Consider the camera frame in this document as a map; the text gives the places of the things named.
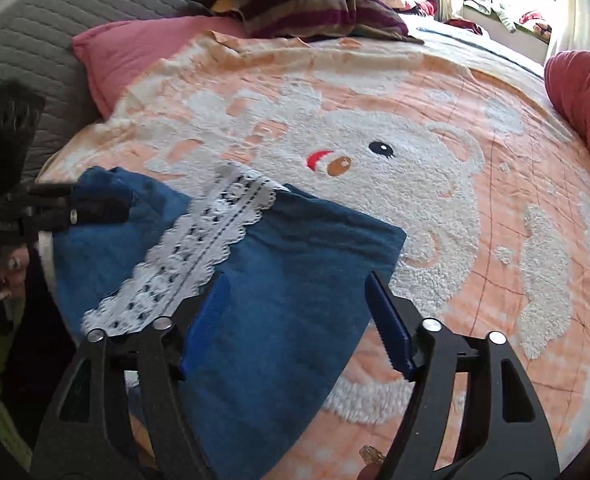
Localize purple striped cloth pile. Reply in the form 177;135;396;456
192;0;426;43

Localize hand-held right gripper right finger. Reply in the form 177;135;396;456
365;271;560;480

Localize clothing on windowsill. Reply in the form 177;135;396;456
462;0;550;37

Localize red cloth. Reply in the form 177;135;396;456
445;17;484;37

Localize white curtain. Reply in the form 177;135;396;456
550;0;590;61

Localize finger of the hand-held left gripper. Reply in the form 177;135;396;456
22;195;131;236
25;182;83;201

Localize grey quilted headboard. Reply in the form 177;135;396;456
0;0;336;181

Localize person's left hand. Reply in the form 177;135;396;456
0;246;27;311

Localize blue denim pants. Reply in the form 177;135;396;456
52;166;408;480

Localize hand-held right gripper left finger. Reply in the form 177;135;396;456
30;272;233;480

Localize pink pillow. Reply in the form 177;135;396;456
72;15;248;120

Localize pale bed sheet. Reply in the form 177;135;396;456
405;12;546;80

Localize pink rolled bolster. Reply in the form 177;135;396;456
544;50;590;196

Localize peach bear blanket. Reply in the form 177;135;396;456
35;30;590;480

